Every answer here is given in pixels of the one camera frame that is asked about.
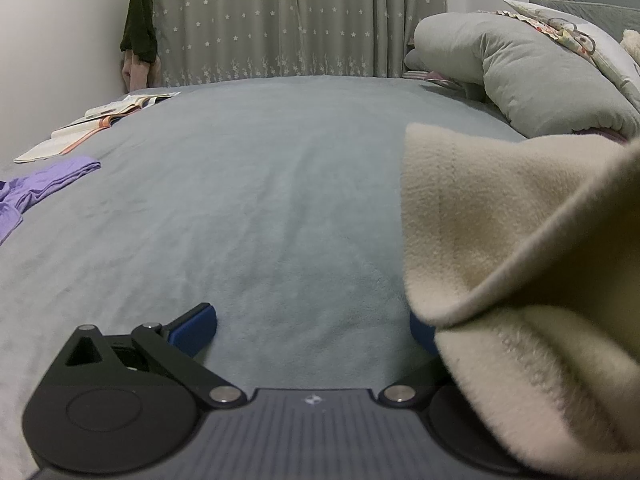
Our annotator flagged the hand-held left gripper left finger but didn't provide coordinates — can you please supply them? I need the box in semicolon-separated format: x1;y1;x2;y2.
50;303;246;407

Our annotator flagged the grey star curtain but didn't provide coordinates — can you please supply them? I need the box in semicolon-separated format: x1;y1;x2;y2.
150;0;448;86

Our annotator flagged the grey padded headboard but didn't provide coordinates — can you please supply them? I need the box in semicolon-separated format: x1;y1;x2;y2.
529;0;640;26

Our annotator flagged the dark hanging garment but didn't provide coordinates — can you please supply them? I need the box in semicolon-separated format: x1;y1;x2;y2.
120;0;160;65

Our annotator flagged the white plush toy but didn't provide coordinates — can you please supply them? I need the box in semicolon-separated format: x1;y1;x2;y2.
621;29;640;63

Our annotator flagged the floral frilled cloth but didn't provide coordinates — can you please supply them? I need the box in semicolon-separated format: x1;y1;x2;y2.
477;9;597;57

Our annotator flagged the cream printed fleece cloth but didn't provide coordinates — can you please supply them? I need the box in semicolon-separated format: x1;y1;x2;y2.
400;122;640;480

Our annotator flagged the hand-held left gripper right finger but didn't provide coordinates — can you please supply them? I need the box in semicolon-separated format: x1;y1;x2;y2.
378;312;453;406

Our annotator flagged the pink hanging garment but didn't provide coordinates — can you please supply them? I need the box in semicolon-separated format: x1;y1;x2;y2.
119;50;163;88

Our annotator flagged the striped cloth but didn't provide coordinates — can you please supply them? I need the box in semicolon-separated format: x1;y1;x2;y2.
404;70;468;92

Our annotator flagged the grey quilt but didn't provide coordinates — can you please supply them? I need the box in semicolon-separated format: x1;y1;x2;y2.
414;10;640;138

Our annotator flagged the purple garment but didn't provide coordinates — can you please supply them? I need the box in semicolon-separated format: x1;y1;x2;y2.
0;156;101;246

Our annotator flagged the grey bed cover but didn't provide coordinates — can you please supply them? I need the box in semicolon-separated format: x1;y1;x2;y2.
0;76;640;480

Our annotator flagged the open book orange cover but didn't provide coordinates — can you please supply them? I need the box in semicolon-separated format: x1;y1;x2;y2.
13;114;137;163

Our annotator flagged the white flower print pillow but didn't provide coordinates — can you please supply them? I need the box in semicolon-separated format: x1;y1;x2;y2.
502;0;640;111

